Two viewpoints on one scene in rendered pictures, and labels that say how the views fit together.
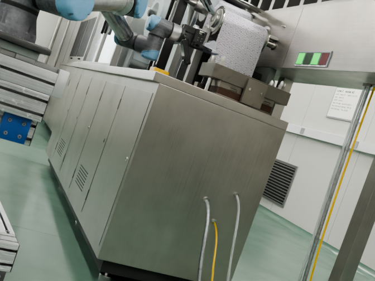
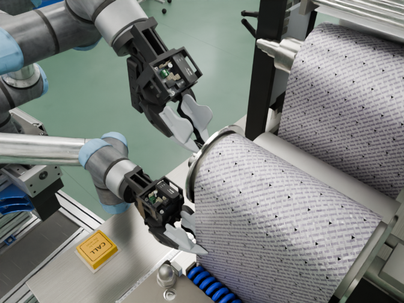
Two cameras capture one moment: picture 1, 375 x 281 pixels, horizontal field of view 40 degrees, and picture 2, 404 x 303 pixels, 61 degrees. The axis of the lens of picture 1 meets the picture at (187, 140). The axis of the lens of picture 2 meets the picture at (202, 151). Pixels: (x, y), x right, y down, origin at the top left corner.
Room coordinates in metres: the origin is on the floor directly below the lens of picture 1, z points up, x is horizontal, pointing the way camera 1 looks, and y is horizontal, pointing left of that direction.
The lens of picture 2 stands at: (2.31, -0.28, 1.67)
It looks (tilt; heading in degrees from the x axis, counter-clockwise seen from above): 45 degrees down; 64
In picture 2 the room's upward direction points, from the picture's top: straight up
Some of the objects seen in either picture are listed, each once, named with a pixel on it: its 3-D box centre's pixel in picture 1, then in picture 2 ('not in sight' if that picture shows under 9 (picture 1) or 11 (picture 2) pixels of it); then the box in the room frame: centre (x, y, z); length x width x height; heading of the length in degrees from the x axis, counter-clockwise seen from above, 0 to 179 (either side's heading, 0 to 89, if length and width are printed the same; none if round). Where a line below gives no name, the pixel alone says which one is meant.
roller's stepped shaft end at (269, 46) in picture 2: (190, 1); (270, 47); (2.70, 0.23, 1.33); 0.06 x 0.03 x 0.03; 112
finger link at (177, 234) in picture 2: (212, 47); (184, 237); (2.43, 0.04, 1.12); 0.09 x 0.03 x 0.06; 111
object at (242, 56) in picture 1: (234, 57); (247, 278); (2.49, -0.08, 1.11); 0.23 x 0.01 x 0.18; 112
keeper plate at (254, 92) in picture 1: (254, 93); not in sight; (2.31, -0.21, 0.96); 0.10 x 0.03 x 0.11; 112
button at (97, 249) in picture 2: (159, 72); (97, 249); (2.27, 0.22, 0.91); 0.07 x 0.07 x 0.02; 22
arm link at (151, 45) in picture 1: (149, 46); (113, 185); (2.35, 0.30, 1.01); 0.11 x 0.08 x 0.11; 74
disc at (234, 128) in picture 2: (216, 20); (216, 165); (2.50, 0.06, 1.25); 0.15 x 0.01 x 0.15; 22
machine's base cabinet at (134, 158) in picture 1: (125, 151); not in sight; (3.39, 0.36, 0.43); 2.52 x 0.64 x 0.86; 22
